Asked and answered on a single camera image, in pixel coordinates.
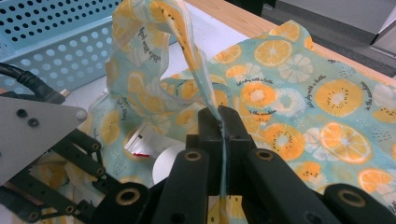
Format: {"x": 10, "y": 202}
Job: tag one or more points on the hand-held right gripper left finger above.
{"x": 211, "y": 133}

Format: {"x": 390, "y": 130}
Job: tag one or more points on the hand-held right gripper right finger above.
{"x": 235, "y": 137}

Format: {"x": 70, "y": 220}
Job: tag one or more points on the white tube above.
{"x": 140, "y": 143}

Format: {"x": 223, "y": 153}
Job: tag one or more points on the light blue plastic basket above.
{"x": 46, "y": 59}

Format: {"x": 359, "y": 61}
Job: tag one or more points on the citrus print tote bag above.
{"x": 311, "y": 102}

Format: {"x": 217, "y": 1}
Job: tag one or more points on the wooden table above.
{"x": 236, "y": 15}

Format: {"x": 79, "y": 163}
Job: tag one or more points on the white cabinet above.
{"x": 327, "y": 12}

